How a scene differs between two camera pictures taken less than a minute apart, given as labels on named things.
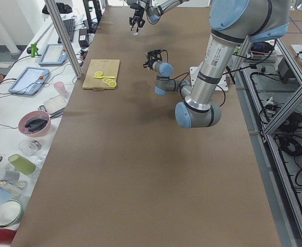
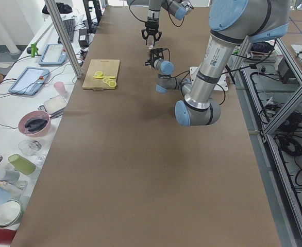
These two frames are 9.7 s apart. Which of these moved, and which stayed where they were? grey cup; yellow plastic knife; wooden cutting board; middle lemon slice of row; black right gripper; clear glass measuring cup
Moved: clear glass measuring cup; black right gripper
Stayed: wooden cutting board; middle lemon slice of row; yellow plastic knife; grey cup
